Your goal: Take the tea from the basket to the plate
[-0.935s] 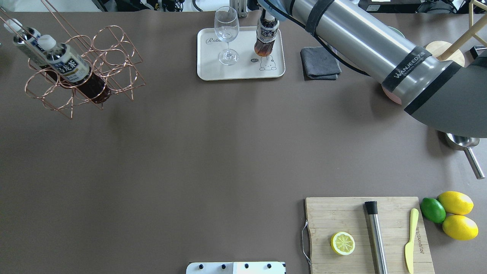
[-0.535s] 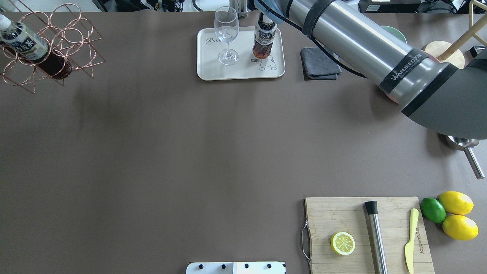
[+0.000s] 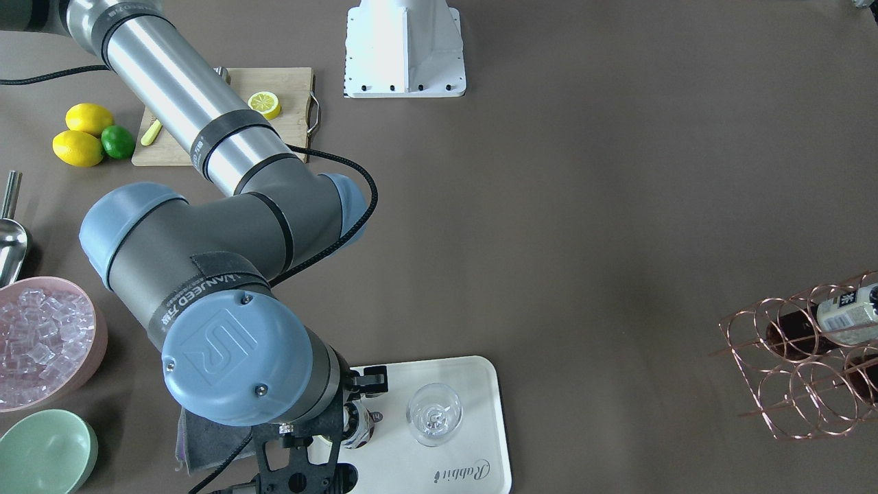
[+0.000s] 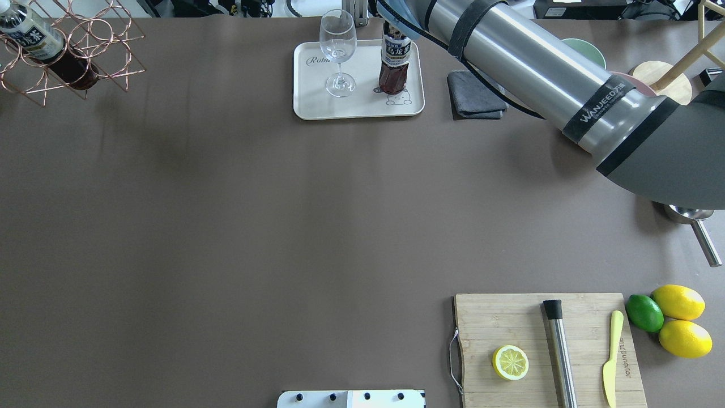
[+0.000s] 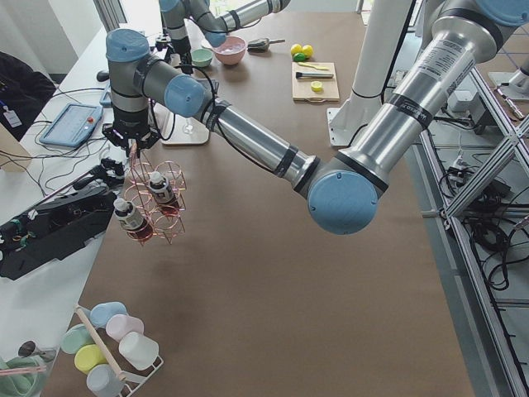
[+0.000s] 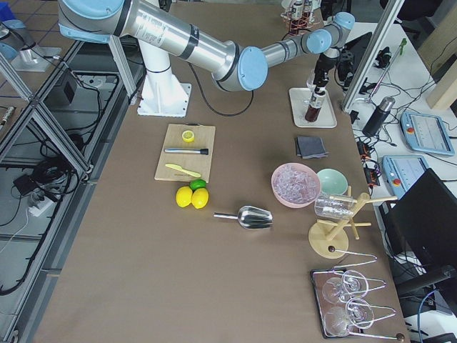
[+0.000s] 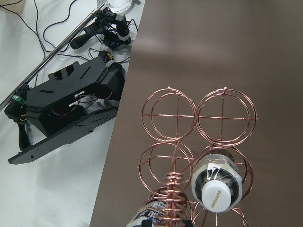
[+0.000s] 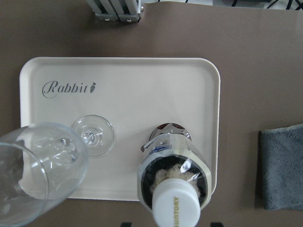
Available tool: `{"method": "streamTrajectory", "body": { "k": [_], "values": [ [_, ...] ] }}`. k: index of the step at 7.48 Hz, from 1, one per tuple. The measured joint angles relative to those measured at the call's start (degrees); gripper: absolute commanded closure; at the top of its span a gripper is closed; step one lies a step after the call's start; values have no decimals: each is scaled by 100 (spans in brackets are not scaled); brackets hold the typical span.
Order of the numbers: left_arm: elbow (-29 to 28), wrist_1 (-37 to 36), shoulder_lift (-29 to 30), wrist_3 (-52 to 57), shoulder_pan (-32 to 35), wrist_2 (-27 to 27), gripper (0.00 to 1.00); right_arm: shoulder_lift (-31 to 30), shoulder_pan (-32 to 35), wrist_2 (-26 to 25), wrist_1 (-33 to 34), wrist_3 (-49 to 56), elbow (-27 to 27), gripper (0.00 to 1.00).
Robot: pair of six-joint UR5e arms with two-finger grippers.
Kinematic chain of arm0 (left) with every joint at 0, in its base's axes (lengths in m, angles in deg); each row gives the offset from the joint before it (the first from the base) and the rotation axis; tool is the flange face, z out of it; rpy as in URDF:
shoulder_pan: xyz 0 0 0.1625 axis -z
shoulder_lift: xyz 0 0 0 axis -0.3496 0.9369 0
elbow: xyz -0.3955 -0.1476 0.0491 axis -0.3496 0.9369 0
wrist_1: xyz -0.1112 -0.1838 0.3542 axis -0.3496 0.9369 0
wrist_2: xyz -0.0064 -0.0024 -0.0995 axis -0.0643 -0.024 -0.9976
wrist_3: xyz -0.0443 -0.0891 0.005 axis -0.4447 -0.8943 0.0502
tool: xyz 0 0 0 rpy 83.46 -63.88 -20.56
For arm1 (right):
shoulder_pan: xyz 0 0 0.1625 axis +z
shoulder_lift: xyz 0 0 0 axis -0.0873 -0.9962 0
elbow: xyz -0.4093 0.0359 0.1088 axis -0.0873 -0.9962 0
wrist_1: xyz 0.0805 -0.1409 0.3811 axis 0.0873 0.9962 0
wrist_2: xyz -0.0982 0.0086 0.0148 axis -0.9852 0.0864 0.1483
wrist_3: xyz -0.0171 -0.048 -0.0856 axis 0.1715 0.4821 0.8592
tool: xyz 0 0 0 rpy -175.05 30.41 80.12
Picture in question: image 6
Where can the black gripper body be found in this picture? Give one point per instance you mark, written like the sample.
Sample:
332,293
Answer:
324,66

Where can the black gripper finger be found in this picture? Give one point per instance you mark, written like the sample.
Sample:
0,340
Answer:
321,86
314,84

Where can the tea bottle front slot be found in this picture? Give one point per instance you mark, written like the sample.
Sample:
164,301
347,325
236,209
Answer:
312,113

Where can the copper wire bottle basket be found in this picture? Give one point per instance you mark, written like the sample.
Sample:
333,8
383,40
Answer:
298,15

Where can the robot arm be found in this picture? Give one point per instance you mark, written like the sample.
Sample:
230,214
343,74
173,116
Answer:
232,67

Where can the clear wine glass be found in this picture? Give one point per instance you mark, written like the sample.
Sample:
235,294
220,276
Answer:
310,84

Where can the grey folded cloth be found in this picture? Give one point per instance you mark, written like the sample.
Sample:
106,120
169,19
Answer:
308,147

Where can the black thermos bottle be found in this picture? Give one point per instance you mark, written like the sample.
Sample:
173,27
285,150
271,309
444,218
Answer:
378,116

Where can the mint green bowl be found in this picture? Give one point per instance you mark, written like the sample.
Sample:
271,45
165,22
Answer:
332,181

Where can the clear ice cubes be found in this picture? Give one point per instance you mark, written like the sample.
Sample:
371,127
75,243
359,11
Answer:
295,183

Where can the pink bowl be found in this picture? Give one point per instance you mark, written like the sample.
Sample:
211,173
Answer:
295,186

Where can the blue teach pendant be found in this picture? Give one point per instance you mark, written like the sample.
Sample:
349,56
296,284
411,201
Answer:
402,171
426,133

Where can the clear glass jar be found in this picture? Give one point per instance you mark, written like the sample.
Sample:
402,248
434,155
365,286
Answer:
334,206

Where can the bamboo cutting board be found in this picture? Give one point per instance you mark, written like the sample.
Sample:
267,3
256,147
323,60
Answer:
190,147

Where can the steel muddler black tip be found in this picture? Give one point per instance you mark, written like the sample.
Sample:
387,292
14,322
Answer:
203,151

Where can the half lemon slice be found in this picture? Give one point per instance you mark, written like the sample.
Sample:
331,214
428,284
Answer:
188,136

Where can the steel ice scoop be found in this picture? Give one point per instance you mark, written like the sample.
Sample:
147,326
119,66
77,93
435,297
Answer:
250,217

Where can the wooden glass drying tree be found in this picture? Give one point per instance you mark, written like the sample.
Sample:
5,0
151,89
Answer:
330,232

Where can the green lime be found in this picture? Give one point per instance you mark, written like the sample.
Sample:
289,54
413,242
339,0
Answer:
197,184

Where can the yellow lemon lower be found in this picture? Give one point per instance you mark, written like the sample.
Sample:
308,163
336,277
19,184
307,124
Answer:
200,198

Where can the yellow lemon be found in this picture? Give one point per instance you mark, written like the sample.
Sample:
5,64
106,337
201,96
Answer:
184,196
200,198

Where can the yellow plastic knife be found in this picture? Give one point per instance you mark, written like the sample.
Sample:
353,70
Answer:
179,168

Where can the black computer monitor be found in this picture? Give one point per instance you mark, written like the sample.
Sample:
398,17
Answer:
423,221

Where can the yellow lemon upper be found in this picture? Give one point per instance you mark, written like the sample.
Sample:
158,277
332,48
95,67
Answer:
184,196

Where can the wine glass upper hanging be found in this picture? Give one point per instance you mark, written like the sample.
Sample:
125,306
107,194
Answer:
344,286

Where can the wine glass hanging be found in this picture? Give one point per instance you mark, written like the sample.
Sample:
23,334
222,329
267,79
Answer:
356,315
344,286

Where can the black framed wooden tray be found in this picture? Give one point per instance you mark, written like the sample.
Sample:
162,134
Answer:
318,278

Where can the wine glass lower hanging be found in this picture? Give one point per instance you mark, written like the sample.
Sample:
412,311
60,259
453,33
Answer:
356,315

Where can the aluminium frame post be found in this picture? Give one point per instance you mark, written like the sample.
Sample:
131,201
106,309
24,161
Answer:
380,33

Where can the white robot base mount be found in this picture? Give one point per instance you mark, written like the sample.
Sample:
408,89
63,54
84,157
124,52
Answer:
162,93

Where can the steel wire glass hanger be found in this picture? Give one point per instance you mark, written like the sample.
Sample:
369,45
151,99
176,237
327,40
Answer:
373,284

